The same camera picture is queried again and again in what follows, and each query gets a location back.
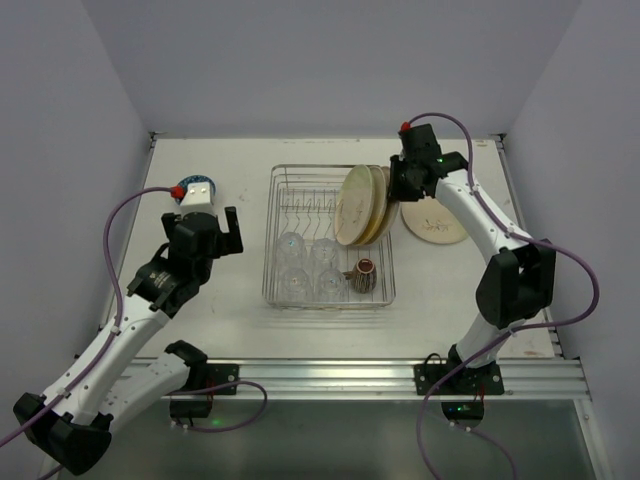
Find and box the clear glass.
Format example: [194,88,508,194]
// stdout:
[309,238,339,272]
[315,268,347,303]
[276,232,307,269]
[278,267,313,303]

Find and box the clear glass back right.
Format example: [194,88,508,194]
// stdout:
[309,238,339,272]

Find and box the cream plate yellow band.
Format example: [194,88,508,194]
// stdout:
[356,165,387,246]

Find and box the aluminium front mounting rail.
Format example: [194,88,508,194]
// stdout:
[119,357,594,401]

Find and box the cream plate rightmost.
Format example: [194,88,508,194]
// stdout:
[371,166,400,244]

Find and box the clear glass front left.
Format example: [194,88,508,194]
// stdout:
[278,267,313,303]

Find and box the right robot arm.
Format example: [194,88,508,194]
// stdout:
[388,122,556,369]

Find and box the cream plate green band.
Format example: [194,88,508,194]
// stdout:
[334,165,375,246]

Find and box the clear glass front right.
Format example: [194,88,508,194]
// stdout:
[315,268,347,303]

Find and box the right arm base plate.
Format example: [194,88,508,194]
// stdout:
[413,353,505,397]

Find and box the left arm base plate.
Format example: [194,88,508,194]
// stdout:
[178,362,240,396]

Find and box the aluminium table edge rail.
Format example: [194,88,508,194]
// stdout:
[489,133,526,229]

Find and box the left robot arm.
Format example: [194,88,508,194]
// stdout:
[13,207,243,475]

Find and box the blue patterned bowl red outside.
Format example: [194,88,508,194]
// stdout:
[173,175,216,204]

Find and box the clear glass back left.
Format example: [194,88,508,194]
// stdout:
[276,232,307,269]

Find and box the metal wire dish rack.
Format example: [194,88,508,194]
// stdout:
[262,164,396,310]

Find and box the brown striped mug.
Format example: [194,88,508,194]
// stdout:
[343,258,377,294]

